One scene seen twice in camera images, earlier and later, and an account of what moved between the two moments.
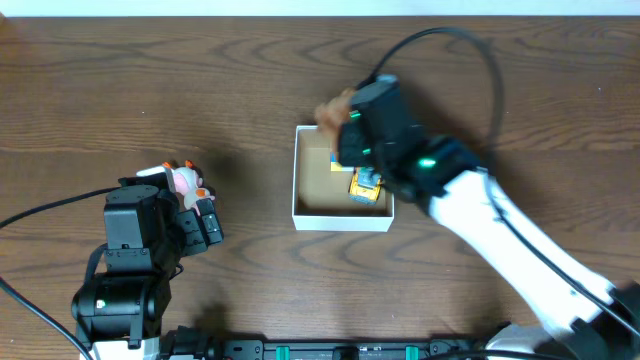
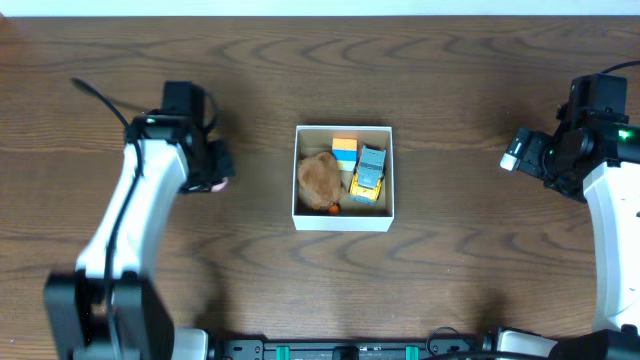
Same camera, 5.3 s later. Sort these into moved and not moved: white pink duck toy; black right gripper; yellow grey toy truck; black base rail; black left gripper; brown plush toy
Moved: black right gripper; brown plush toy; black left gripper; white pink duck toy
Not moved: yellow grey toy truck; black base rail
